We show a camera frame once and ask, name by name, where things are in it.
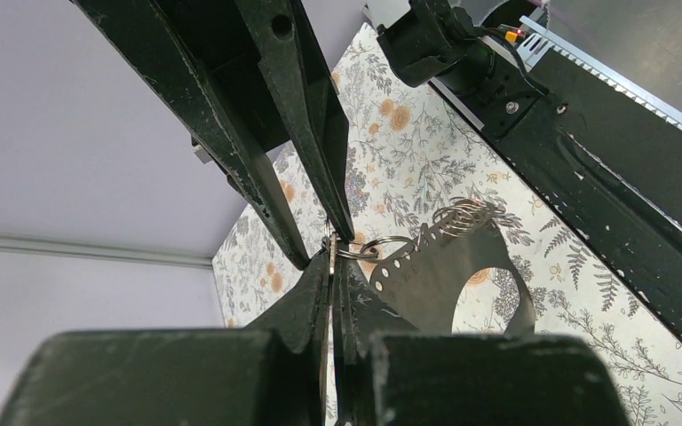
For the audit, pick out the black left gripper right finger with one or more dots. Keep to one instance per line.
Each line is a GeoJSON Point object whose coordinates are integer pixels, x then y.
{"type": "Point", "coordinates": [388, 372]}

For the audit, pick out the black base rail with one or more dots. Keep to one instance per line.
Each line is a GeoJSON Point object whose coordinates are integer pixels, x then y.
{"type": "Point", "coordinates": [611, 168]}

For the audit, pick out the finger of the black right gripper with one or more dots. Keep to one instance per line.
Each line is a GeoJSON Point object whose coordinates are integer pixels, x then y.
{"type": "Point", "coordinates": [305, 95]}
{"type": "Point", "coordinates": [201, 62]}

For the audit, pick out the floral table mat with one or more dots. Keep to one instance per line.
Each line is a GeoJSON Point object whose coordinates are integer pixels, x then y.
{"type": "Point", "coordinates": [409, 152]}

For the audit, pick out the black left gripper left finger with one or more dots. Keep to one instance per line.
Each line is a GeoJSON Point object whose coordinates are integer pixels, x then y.
{"type": "Point", "coordinates": [270, 372]}

